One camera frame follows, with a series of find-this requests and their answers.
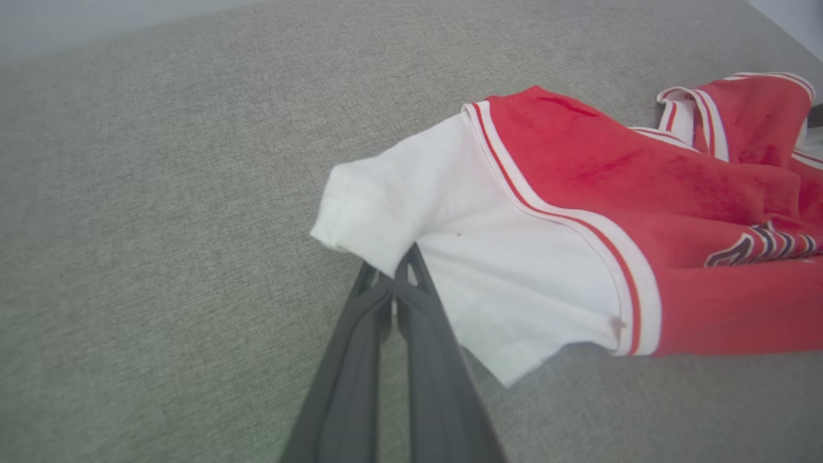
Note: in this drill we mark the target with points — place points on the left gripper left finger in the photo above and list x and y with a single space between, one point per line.
350 386

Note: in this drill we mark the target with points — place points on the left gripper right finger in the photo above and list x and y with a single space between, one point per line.
437 399

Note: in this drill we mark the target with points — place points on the red and white jersey shirt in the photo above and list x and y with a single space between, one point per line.
578 161

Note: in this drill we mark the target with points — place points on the grey fabric sofa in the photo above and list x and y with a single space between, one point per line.
161 257

